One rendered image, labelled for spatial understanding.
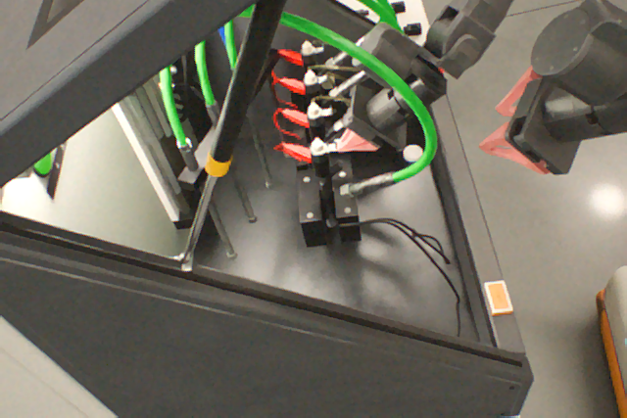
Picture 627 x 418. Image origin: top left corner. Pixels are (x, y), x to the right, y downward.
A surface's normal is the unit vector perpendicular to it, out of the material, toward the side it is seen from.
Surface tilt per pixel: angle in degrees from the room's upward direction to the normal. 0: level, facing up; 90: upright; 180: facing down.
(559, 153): 46
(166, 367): 90
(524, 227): 0
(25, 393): 90
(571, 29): 51
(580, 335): 0
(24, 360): 90
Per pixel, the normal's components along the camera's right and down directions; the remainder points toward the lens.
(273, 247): -0.12, -0.61
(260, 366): 0.07, 0.78
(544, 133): 0.43, -0.09
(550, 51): -0.85, -0.37
